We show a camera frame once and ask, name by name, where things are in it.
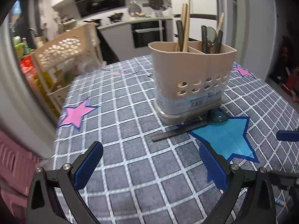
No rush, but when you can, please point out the black spoon pile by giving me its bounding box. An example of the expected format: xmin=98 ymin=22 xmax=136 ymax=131
xmin=176 ymin=20 xmax=184 ymax=52

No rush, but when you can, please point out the long wooden chopstick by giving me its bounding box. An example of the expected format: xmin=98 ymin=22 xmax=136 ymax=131
xmin=210 ymin=12 xmax=224 ymax=54

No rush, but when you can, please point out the beige plastic utensil holder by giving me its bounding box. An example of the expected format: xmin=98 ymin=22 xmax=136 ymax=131
xmin=148 ymin=41 xmax=237 ymax=125

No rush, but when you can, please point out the black built-in oven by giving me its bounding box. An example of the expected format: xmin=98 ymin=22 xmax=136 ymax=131
xmin=131 ymin=20 xmax=167 ymax=48

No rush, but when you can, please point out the checkered star tablecloth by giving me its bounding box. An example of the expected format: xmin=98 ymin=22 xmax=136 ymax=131
xmin=52 ymin=56 xmax=298 ymax=223

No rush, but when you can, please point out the beige flower-hole storage cart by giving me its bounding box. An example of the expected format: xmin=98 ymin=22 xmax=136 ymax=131
xmin=31 ymin=22 xmax=107 ymax=112

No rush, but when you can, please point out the pink plastic stool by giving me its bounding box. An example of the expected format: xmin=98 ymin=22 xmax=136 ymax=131
xmin=1 ymin=131 xmax=40 ymax=223

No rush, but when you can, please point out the black spoon handle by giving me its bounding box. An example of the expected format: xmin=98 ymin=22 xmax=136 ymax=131
xmin=207 ymin=26 xmax=218 ymax=54

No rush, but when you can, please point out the black garment on cart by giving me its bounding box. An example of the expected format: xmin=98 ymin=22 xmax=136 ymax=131
xmin=96 ymin=29 xmax=120 ymax=65

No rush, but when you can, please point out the black pot on stove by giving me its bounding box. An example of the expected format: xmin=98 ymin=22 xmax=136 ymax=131
xmin=108 ymin=13 xmax=124 ymax=23

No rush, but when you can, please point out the white refrigerator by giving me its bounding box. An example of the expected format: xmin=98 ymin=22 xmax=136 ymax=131
xmin=171 ymin=0 xmax=218 ymax=41

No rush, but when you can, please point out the black wok on stove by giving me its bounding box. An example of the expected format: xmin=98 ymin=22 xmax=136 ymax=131
xmin=83 ymin=19 xmax=102 ymax=27

